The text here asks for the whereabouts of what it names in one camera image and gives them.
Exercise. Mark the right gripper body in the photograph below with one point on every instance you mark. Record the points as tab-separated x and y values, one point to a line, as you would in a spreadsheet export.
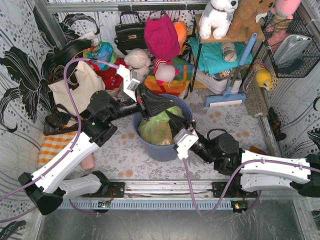
193	123

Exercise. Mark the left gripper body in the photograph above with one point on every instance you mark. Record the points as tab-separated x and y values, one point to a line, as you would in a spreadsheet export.
142	103

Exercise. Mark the green trash bag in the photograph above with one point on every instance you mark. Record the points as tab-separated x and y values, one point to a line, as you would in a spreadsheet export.
156	130

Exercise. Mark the blue trash bin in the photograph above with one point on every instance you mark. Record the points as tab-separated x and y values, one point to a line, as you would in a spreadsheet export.
161	153

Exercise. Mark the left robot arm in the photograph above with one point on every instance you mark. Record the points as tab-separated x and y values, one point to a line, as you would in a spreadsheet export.
94	133

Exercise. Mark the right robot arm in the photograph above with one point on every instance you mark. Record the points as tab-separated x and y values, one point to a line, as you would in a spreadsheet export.
248	171

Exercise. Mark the rainbow striped bag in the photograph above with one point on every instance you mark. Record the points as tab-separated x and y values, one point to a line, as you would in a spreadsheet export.
178	85

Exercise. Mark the cream canvas tote bag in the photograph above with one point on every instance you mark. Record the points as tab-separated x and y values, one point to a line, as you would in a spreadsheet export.
88	82

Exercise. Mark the dark brown bag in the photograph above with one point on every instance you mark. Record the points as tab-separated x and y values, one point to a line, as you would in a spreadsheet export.
56	122

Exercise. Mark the red cloth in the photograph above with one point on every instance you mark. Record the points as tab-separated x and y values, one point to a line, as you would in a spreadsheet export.
109	76

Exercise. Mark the cream plush sheep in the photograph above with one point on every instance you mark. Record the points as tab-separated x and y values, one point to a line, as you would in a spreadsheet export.
138	61

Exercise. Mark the pink white plush doll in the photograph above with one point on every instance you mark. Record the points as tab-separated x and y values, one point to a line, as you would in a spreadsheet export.
164	71

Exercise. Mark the colourful scarf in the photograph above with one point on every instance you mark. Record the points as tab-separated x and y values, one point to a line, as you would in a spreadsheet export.
103	51

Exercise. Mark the black leather handbag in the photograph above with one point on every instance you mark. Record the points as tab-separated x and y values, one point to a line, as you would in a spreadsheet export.
130	36

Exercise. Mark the magenta hat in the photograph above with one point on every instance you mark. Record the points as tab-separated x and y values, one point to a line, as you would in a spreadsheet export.
161	38

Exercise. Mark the teal cloth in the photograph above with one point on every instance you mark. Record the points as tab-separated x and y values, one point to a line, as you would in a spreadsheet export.
211	58

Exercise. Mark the red purple sock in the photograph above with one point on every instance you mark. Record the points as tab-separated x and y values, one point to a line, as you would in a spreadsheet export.
257	150

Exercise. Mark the wooden broom stick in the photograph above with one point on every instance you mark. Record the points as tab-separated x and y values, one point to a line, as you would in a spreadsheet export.
261	112

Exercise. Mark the orange plush toy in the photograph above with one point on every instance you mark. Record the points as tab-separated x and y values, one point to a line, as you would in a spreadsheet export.
181	31

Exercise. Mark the black orange toy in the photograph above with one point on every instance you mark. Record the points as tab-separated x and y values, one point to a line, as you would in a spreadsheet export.
275	125

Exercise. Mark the yellow plush duck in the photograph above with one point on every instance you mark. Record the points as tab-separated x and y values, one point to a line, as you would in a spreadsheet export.
262	76

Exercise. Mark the pink case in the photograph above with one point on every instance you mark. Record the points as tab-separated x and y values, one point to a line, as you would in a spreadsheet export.
88	163

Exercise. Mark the black metal shelf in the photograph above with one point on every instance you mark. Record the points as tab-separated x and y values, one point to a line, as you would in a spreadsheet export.
227	46

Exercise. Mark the orange checkered cloth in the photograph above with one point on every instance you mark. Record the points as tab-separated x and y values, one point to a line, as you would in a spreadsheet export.
52	145

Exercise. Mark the white plush dog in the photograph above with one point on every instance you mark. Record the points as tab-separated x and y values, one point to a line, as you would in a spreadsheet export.
216	18

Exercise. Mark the brown teddy bear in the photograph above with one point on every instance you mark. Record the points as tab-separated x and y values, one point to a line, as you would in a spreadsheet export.
245	17

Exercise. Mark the silver pouch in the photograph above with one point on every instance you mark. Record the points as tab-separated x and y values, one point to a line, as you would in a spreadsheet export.
291	48

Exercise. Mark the pink plush toy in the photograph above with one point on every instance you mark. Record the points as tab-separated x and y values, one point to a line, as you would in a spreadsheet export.
282	11

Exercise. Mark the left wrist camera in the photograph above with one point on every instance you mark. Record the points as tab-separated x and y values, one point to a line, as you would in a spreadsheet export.
131	80

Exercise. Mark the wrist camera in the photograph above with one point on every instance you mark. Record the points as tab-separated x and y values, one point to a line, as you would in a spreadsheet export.
131	80
184	140

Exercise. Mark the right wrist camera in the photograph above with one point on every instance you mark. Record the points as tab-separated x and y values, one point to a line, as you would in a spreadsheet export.
184	140

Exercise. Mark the aluminium rail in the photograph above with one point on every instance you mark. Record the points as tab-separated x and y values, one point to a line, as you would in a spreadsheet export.
167	188

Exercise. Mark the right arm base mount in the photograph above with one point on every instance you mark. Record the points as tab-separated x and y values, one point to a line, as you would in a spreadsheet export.
233	191

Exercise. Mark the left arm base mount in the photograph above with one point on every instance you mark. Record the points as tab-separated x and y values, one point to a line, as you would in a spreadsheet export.
115	190

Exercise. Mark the black wire basket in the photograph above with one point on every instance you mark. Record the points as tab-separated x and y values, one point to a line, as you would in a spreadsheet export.
303	65

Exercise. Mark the grey cable duct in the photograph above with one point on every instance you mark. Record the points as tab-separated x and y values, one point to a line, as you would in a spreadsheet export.
124	204

